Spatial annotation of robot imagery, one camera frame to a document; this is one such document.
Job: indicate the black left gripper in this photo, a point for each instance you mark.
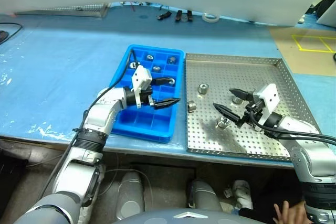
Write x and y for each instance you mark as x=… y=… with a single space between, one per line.
x=146 y=95

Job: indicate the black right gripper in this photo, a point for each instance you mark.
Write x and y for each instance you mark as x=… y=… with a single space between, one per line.
x=249 y=115

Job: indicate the metal nut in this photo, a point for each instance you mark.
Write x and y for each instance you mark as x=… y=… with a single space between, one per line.
x=191 y=106

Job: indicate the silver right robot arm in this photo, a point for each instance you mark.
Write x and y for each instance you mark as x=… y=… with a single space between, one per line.
x=315 y=166

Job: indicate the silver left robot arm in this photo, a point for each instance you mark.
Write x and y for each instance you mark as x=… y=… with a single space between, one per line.
x=102 y=115

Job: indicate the blue compartment tray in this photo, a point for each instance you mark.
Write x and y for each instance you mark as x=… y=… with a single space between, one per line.
x=147 y=124

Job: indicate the bare person hand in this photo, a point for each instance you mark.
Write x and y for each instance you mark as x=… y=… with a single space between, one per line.
x=291 y=216

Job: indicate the perforated metal tray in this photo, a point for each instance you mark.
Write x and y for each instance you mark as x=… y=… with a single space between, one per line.
x=223 y=72

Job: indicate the brown cardboard sheet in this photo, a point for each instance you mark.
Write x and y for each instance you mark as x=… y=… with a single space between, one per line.
x=288 y=51

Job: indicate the small black clip part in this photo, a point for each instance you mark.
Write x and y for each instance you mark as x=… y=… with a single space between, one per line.
x=164 y=15
x=189 y=16
x=178 y=16

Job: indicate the white crumpled cloth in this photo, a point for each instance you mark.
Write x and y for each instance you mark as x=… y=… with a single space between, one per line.
x=241 y=191

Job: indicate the grey rounded shape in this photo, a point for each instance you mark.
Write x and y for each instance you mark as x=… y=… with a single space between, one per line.
x=130 y=197
x=204 y=195

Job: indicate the flat perforated metal plate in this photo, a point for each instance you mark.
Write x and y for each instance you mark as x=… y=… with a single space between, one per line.
x=86 y=10

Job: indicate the white foam panel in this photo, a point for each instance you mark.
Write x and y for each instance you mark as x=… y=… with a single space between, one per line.
x=326 y=19

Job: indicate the grey robot torso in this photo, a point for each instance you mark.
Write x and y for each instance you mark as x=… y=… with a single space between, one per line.
x=183 y=217

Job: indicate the black bulky object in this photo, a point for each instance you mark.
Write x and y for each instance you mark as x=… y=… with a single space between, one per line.
x=324 y=5

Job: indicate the black flat device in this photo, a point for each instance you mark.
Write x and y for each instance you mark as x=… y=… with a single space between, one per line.
x=2 y=35

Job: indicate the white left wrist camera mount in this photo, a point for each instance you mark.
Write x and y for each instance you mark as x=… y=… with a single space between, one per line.
x=140 y=77

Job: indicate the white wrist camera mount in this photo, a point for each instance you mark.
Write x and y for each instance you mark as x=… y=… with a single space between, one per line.
x=270 y=98
x=140 y=77

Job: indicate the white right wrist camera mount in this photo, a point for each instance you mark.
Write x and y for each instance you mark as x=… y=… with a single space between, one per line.
x=270 y=98

